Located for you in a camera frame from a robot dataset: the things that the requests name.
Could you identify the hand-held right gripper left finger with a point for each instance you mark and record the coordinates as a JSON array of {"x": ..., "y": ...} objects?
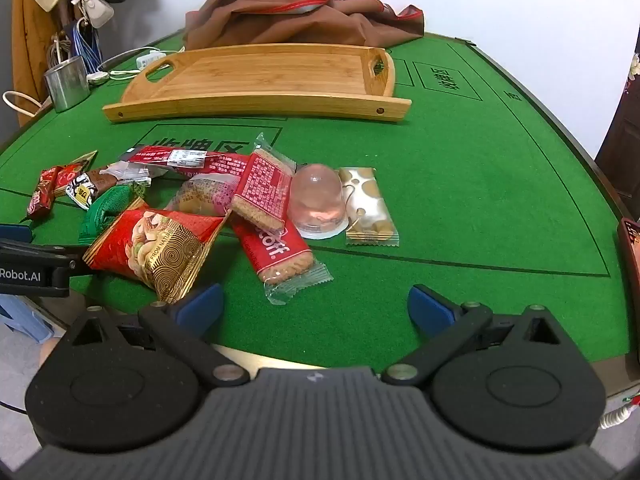
[{"x": 200, "y": 307}]

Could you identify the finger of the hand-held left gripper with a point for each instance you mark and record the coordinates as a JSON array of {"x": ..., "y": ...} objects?
[
  {"x": 15, "y": 232},
  {"x": 50, "y": 256}
]

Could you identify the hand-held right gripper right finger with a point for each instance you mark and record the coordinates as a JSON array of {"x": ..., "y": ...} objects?
[{"x": 430, "y": 307}]

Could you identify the dark red candy packet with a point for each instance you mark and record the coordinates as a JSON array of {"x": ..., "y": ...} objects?
[{"x": 42, "y": 192}]

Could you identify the green snack packet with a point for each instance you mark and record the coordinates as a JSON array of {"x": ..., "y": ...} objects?
[{"x": 102, "y": 210}]

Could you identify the red gold candy packet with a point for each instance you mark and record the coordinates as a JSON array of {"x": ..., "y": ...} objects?
[{"x": 70, "y": 177}]

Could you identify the red gold nut packet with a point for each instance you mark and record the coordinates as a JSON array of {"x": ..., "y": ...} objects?
[{"x": 150, "y": 245}]

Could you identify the brown white snack packet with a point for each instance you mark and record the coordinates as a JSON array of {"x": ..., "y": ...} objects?
[{"x": 100, "y": 182}]

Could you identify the red biscuit packet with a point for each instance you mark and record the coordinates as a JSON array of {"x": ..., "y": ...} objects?
[
  {"x": 272, "y": 252},
  {"x": 260, "y": 185}
]

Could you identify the mixed colour candy packet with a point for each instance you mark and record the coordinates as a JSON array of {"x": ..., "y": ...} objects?
[{"x": 200, "y": 197}]

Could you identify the gold spotted white packet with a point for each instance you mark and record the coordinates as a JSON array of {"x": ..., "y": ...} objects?
[{"x": 367, "y": 210}]

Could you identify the long red stick packet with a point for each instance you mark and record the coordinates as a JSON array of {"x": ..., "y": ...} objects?
[{"x": 160, "y": 155}]

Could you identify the pink jelly cup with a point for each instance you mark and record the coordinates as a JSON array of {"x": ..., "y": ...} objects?
[{"x": 317, "y": 195}]

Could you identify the wooden tray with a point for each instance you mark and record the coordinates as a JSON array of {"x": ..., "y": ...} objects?
[{"x": 260, "y": 75}]

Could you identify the light blue plastic stool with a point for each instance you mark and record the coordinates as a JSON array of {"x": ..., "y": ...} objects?
[{"x": 20, "y": 317}]

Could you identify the white paper bag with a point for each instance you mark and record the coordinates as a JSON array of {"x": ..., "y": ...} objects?
[{"x": 7, "y": 95}]

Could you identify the metal cup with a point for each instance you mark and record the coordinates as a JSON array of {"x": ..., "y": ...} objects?
[{"x": 67, "y": 87}]

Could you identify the small white handbag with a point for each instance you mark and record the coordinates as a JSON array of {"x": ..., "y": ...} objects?
[{"x": 97, "y": 12}]

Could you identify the dark wooden door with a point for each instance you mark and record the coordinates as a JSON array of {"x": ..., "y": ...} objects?
[{"x": 620, "y": 150}]

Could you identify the brown cloth bag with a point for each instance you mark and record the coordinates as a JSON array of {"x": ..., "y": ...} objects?
[{"x": 300, "y": 25}]

